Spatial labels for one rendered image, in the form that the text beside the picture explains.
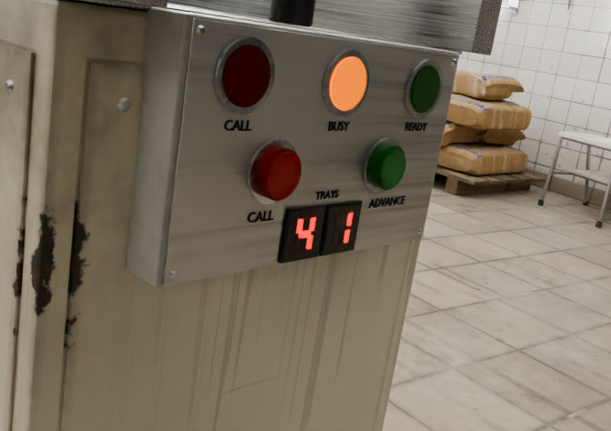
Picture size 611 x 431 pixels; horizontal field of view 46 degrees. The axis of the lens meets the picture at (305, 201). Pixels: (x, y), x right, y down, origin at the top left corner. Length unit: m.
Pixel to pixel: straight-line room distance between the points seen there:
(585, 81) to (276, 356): 4.57
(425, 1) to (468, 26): 0.04
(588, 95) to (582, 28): 0.43
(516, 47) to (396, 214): 4.81
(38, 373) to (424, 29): 0.36
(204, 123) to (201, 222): 0.05
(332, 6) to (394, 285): 0.24
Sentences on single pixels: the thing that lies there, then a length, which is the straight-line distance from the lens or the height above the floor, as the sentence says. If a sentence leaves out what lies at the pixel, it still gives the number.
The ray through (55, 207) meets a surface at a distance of 0.37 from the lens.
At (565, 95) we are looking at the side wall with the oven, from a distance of 5.06.
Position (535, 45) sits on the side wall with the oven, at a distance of 5.23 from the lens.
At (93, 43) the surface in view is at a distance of 0.36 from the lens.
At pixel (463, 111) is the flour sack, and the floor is 0.48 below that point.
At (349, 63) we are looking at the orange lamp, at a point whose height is 0.82.
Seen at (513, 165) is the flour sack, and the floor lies 0.18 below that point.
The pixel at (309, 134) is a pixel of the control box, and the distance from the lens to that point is 0.42.
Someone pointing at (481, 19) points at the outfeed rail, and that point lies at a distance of 0.54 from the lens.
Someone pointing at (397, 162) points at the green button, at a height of 0.76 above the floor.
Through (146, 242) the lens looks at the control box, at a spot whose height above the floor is 0.72.
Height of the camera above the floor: 0.84
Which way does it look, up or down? 14 degrees down
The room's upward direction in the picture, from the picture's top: 9 degrees clockwise
